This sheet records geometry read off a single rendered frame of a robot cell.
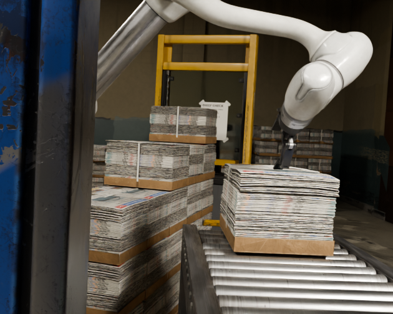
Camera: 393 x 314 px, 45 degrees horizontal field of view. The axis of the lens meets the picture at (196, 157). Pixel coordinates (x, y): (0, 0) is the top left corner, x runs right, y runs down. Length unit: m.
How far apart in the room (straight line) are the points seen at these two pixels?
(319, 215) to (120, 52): 0.80
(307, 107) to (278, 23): 0.26
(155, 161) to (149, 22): 1.00
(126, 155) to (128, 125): 6.47
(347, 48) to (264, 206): 0.47
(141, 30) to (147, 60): 7.44
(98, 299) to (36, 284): 1.68
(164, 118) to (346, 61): 1.89
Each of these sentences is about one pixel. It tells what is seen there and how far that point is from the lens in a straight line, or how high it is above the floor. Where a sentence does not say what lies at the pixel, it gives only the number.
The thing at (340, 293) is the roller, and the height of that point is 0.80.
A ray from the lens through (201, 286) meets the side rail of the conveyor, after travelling 1.07.
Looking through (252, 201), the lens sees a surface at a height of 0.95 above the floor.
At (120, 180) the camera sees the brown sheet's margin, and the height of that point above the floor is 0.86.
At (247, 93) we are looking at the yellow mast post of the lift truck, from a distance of 3.41.
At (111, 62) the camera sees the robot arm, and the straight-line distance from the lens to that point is 1.58.
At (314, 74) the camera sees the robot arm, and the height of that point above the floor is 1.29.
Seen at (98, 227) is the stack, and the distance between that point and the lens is 1.90.
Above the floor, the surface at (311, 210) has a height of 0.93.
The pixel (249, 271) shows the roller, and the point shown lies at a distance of 1.21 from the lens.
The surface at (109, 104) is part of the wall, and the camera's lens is 8.97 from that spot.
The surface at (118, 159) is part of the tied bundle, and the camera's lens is 2.46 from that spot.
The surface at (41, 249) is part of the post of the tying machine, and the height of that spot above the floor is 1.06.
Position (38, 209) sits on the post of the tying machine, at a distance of 0.28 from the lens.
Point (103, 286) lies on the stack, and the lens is 1.95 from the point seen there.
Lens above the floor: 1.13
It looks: 3 degrees down
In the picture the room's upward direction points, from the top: 3 degrees clockwise
